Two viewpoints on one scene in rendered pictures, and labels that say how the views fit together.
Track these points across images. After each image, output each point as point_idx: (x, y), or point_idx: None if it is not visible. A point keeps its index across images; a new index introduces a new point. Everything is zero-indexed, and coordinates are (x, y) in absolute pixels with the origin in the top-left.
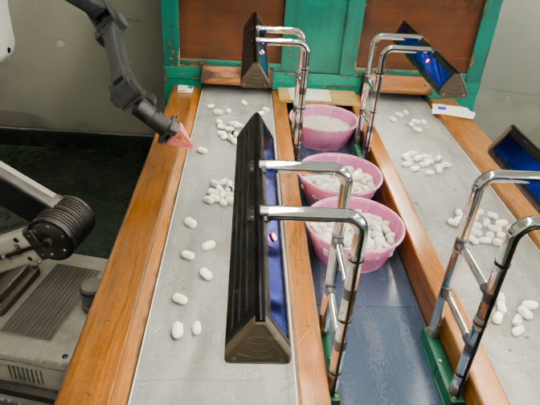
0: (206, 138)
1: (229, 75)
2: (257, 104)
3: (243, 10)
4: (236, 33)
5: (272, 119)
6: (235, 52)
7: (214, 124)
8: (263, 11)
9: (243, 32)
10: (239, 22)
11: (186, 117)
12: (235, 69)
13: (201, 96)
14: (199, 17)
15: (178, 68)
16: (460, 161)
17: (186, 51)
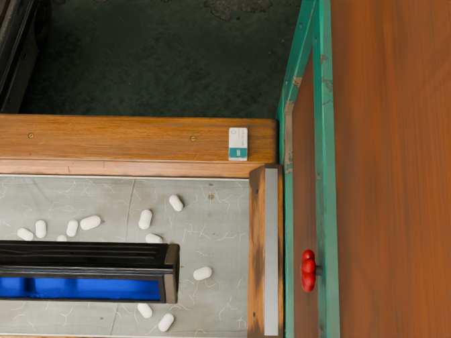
0: (29, 202)
1: (254, 233)
2: (212, 304)
3: (311, 241)
4: (302, 233)
5: (127, 333)
6: (295, 237)
7: (92, 214)
8: (311, 302)
9: (302, 250)
10: (305, 236)
11: (92, 158)
12: (262, 243)
13: (241, 180)
14: (305, 124)
15: (282, 117)
16: None
17: (293, 121)
